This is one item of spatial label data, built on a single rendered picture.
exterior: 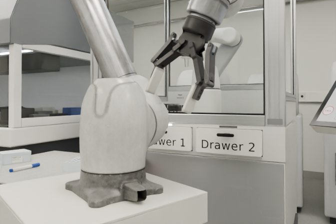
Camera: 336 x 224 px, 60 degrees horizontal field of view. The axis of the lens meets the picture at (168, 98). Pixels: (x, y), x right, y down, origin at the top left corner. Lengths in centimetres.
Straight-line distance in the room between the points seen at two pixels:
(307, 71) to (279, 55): 320
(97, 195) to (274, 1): 103
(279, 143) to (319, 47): 332
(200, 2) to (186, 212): 47
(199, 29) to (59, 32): 145
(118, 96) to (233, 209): 89
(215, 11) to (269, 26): 66
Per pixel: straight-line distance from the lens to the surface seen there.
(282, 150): 129
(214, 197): 140
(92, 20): 95
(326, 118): 118
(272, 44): 130
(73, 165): 128
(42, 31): 194
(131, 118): 66
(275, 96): 128
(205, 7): 69
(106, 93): 66
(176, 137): 139
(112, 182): 67
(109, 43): 92
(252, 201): 136
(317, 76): 447
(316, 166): 454
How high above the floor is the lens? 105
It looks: 1 degrees up
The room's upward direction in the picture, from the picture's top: straight up
